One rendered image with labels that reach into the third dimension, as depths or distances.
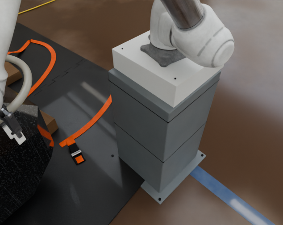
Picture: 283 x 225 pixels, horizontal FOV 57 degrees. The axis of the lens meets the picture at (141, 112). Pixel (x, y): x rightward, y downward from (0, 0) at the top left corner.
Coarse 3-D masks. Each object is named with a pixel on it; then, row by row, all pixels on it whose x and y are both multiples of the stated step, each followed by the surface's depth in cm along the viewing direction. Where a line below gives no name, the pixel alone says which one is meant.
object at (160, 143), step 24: (120, 72) 126; (216, 72) 126; (120, 96) 132; (144, 96) 116; (192, 96) 118; (120, 120) 149; (144, 120) 128; (168, 120) 113; (192, 120) 136; (120, 144) 170; (144, 144) 143; (168, 144) 129; (192, 144) 162; (144, 168) 163; (168, 168) 152; (192, 168) 180; (168, 192) 169
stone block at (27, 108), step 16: (16, 96) 137; (16, 112) 125; (32, 112) 134; (0, 128) 116; (32, 128) 131; (0, 144) 121; (16, 144) 128; (32, 144) 137; (48, 144) 151; (0, 160) 125; (16, 160) 134; (32, 160) 143; (48, 160) 155; (0, 176) 131; (16, 176) 140; (32, 176) 150; (0, 192) 136; (16, 192) 146; (32, 192) 158; (0, 208) 142; (16, 208) 153
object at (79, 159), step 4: (68, 140) 188; (72, 140) 189; (68, 144) 187; (72, 144) 188; (72, 148) 186; (76, 148) 186; (72, 152) 184; (76, 152) 185; (80, 152) 186; (72, 156) 184; (76, 156) 185; (80, 156) 185; (76, 160) 182; (80, 160) 182; (84, 160) 183; (76, 164) 181
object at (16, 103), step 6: (6, 60) 111; (12, 60) 109; (18, 60) 107; (18, 66) 107; (24, 66) 104; (24, 72) 102; (30, 72) 102; (24, 78) 99; (30, 78) 100; (24, 84) 96; (30, 84) 98; (24, 90) 94; (18, 96) 92; (24, 96) 93; (12, 102) 90; (18, 102) 91; (12, 108) 89; (0, 120) 86
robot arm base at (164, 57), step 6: (150, 42) 114; (144, 48) 118; (150, 48) 115; (156, 48) 111; (150, 54) 115; (156, 54) 113; (162, 54) 112; (168, 54) 111; (174, 54) 112; (180, 54) 114; (156, 60) 113; (162, 60) 111; (168, 60) 111; (174, 60) 113; (162, 66) 110
